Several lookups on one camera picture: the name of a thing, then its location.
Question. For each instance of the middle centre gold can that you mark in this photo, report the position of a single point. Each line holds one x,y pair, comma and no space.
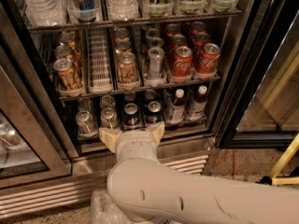
123,46

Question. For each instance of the rear right coca-cola can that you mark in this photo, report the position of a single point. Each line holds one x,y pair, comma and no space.
194,28

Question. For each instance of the front right coca-cola can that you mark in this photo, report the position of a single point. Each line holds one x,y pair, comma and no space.
207,59

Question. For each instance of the front right pepsi can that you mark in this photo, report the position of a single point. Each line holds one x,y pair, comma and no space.
154,113

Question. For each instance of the rear left pepsi can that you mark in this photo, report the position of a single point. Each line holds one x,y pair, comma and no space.
129,97

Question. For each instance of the front left gold can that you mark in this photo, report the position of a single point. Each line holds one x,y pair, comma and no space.
68,74

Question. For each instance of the front left pepsi can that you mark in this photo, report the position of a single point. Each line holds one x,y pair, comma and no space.
131,115

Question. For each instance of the white-capped bottle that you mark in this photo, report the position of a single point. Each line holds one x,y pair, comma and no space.
175,107
196,106

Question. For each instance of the rear left gold can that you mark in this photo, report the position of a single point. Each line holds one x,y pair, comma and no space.
71,39

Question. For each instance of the middle left coca-cola can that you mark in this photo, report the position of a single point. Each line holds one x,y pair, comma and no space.
177,41

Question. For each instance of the front left coca-cola can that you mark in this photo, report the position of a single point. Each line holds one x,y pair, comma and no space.
182,60

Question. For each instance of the middle left gold can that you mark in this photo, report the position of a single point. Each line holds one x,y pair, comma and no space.
65,51

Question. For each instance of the clear plastic bottle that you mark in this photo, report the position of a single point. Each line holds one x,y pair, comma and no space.
122,10
46,12

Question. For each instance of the front slim silver can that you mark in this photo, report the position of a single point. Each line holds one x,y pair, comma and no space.
156,59

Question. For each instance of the rear slim silver can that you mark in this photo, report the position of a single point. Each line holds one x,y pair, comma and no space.
152,32

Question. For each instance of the rear centre gold can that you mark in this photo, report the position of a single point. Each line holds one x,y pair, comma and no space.
121,35

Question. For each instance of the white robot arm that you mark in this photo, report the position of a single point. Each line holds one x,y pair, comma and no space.
144,189

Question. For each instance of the pepsi can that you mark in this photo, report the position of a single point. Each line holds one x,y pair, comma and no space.
149,96
154,113
129,97
131,115

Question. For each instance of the front left silver can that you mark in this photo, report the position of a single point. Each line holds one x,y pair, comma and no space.
86,123

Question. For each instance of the open glass fridge door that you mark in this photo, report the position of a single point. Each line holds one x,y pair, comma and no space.
259,100

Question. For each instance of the slim silver can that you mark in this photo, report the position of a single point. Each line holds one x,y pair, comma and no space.
152,32
155,42
156,59

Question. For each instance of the front centre gold can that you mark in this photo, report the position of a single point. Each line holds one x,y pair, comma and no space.
127,68

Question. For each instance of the left white-capped bottle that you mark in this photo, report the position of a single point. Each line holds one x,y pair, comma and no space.
175,107

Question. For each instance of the gold can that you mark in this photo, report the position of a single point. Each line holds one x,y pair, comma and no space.
71,39
123,46
65,51
127,68
68,74
121,35

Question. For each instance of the red bull can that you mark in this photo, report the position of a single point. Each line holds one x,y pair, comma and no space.
82,11

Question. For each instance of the middle right coca-cola can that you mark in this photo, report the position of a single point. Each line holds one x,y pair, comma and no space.
198,41

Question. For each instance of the empty white can tray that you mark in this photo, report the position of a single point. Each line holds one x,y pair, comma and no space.
99,73

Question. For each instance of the middle slim silver can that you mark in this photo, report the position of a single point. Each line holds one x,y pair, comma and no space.
155,42

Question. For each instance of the rear left coca-cola can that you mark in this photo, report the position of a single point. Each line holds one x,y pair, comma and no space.
169,30

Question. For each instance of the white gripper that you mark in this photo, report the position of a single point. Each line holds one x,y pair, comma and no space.
135,138

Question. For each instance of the left clear plastic bottle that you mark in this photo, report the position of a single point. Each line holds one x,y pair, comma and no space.
46,12

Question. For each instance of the right white-capped bottle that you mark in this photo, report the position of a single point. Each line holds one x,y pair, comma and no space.
196,106

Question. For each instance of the rear right pepsi can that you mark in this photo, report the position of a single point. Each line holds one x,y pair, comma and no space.
149,96

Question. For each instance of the coca-cola can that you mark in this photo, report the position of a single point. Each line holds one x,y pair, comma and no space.
177,41
194,28
198,41
169,30
182,60
207,59

